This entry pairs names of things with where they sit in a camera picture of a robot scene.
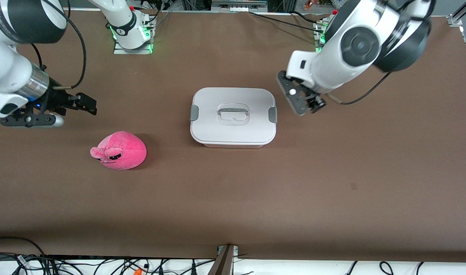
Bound pink plush toy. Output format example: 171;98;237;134
90;131;147;170

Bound white box lid grey clips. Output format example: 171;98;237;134
190;87;278;146

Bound pink plastic storage box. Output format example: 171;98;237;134
195;141;273;149

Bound white power strip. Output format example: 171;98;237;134
211;0;268;13

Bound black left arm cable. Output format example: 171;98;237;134
325;71;394;106

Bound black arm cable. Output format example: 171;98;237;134
42;0;87;91
325;71;394;106

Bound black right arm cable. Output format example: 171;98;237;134
42;0;87;91

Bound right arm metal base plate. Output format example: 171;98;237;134
114;38;153;55

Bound long black cable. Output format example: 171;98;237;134
249;11;322;33

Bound short black cable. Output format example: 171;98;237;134
291;10;322;24

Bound looped black cable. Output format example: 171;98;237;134
0;236;46;257

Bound aluminium frame profile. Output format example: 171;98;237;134
449;0;466;28

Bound grey metal bracket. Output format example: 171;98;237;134
208;244;240;275

